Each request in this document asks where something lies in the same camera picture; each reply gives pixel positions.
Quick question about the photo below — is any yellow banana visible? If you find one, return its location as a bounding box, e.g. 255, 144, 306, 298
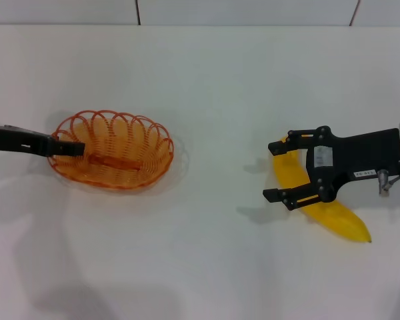
273, 135, 373, 244

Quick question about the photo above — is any silver cable connector plug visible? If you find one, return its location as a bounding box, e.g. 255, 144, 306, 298
377, 169, 391, 196

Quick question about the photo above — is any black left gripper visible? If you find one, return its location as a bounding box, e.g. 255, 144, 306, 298
0, 123, 86, 158

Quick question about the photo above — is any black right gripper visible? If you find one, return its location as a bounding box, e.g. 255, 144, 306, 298
263, 125, 400, 212

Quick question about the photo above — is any orange wire basket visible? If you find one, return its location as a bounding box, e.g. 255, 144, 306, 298
47, 109, 175, 192

